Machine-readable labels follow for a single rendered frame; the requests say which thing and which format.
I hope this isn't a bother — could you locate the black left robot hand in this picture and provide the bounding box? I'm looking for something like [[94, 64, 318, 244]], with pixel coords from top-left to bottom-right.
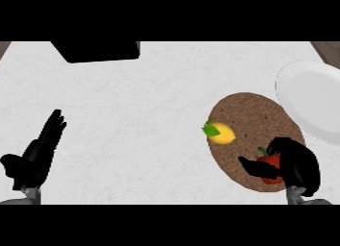
[[0, 109, 69, 192]]

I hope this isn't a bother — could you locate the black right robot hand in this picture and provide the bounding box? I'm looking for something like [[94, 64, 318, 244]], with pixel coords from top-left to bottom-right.
[[237, 136, 321, 198]]

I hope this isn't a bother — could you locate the red bell pepper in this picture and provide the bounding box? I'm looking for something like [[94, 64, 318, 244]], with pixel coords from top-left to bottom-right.
[[257, 146, 285, 185]]

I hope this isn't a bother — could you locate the brown round cork placemat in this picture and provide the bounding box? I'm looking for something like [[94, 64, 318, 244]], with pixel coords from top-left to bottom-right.
[[206, 91, 308, 193]]

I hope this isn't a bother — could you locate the white round plate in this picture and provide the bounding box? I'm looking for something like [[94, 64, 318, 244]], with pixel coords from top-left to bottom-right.
[[274, 60, 340, 148]]

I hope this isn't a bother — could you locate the yellow lemon with leaf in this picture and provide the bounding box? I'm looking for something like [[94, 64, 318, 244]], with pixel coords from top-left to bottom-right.
[[201, 116, 237, 145]]

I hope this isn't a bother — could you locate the black box appliance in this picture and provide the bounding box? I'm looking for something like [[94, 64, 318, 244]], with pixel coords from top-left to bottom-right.
[[50, 41, 142, 64]]

